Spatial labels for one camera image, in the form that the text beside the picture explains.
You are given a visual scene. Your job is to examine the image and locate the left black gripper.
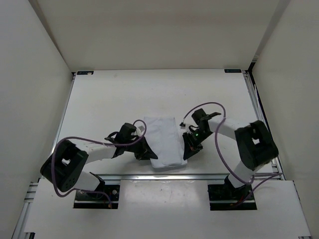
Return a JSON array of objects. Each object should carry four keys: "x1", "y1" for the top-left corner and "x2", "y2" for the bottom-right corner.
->
[{"x1": 124, "y1": 134, "x2": 158, "y2": 160}]

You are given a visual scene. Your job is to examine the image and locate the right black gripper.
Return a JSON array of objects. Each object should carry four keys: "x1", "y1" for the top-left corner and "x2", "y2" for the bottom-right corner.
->
[{"x1": 182, "y1": 128, "x2": 213, "y2": 160}]

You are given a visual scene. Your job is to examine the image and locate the white fabric skirt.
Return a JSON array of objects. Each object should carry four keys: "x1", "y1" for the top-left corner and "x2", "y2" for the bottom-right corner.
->
[{"x1": 144, "y1": 117, "x2": 187, "y2": 171}]

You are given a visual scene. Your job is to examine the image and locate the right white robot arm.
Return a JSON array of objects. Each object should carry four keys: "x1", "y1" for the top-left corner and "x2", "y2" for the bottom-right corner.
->
[{"x1": 180, "y1": 109, "x2": 279, "y2": 201}]

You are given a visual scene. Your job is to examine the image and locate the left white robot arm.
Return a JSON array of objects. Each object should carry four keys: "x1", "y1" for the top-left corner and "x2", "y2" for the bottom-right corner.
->
[{"x1": 40, "y1": 122, "x2": 158, "y2": 199}]

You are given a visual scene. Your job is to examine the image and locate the white front cover board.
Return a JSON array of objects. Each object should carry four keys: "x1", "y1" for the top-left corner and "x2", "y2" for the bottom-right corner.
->
[{"x1": 25, "y1": 179, "x2": 311, "y2": 239}]

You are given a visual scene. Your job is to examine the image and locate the right blue corner label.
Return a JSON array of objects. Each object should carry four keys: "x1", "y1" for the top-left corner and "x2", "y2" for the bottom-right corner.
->
[{"x1": 224, "y1": 69, "x2": 242, "y2": 73}]

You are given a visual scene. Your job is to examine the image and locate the blue corner label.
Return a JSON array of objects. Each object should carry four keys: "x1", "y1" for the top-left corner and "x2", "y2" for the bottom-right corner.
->
[
  {"x1": 76, "y1": 71, "x2": 94, "y2": 75},
  {"x1": 224, "y1": 69, "x2": 242, "y2": 73}
]

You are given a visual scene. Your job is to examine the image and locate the left blue corner label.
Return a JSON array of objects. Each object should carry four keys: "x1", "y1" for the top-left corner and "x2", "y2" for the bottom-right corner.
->
[{"x1": 76, "y1": 71, "x2": 94, "y2": 75}]

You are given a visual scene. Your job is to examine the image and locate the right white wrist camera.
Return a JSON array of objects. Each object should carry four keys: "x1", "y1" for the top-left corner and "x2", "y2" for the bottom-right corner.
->
[{"x1": 179, "y1": 121, "x2": 189, "y2": 130}]

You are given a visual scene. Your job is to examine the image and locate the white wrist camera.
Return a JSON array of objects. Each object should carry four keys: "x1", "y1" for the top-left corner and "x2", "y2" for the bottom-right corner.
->
[
  {"x1": 179, "y1": 121, "x2": 189, "y2": 130},
  {"x1": 136, "y1": 125, "x2": 145, "y2": 136}
]

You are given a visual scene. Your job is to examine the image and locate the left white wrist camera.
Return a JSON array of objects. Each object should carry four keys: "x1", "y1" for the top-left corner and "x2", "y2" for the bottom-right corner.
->
[{"x1": 136, "y1": 125, "x2": 145, "y2": 136}]

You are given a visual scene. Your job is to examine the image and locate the front aluminium rail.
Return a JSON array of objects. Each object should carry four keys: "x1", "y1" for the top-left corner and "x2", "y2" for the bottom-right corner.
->
[{"x1": 98, "y1": 174, "x2": 227, "y2": 181}]

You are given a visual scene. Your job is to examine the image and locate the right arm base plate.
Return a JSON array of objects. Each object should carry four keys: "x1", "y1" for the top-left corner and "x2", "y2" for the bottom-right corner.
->
[{"x1": 208, "y1": 183, "x2": 257, "y2": 211}]

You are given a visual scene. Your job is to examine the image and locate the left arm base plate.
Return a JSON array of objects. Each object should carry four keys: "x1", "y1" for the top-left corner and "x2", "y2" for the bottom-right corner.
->
[{"x1": 73, "y1": 182, "x2": 120, "y2": 210}]

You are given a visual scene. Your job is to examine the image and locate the right aluminium frame rail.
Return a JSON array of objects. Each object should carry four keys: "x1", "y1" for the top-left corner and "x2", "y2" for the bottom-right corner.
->
[{"x1": 243, "y1": 70, "x2": 286, "y2": 180}]

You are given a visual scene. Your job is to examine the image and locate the aluminium frame rail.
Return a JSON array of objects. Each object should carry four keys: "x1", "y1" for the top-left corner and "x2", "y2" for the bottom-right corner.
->
[
  {"x1": 35, "y1": 72, "x2": 76, "y2": 182},
  {"x1": 243, "y1": 70, "x2": 286, "y2": 180}
]

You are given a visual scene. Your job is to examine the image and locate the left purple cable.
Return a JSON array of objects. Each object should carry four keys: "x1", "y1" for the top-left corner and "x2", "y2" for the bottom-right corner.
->
[{"x1": 51, "y1": 119, "x2": 148, "y2": 209}]

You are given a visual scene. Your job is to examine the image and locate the left aluminium frame rail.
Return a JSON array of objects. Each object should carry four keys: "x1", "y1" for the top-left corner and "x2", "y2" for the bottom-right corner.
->
[{"x1": 35, "y1": 72, "x2": 76, "y2": 182}]

